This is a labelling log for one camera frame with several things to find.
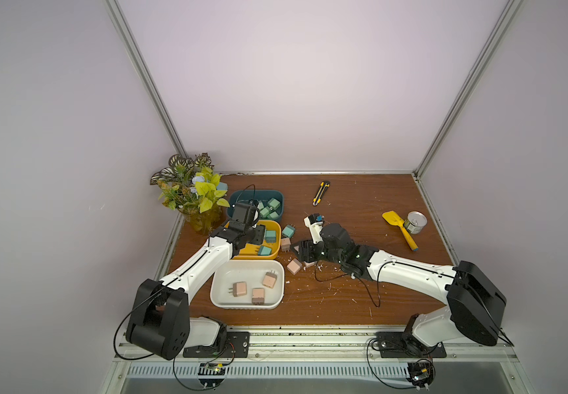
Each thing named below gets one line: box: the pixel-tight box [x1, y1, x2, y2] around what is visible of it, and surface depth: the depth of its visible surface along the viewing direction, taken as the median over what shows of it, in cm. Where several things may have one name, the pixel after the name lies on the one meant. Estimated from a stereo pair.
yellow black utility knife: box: [312, 180, 331, 207], surface depth 115 cm
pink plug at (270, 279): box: [261, 269, 278, 289], surface depth 87 cm
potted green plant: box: [150, 152, 231, 236], surface depth 91 cm
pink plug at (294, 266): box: [286, 257, 303, 275], surface depth 89 cm
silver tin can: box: [403, 210, 428, 235], surface depth 99 cm
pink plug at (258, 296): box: [251, 288, 265, 306], surface depth 83 cm
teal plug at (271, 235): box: [265, 229, 276, 243], surface depth 97 cm
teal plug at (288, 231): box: [282, 224, 296, 239], surface depth 99 cm
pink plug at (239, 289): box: [228, 281, 248, 298], surface depth 85 cm
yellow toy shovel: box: [381, 210, 419, 252], surface depth 102 cm
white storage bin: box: [210, 259, 285, 310], surface depth 85 cm
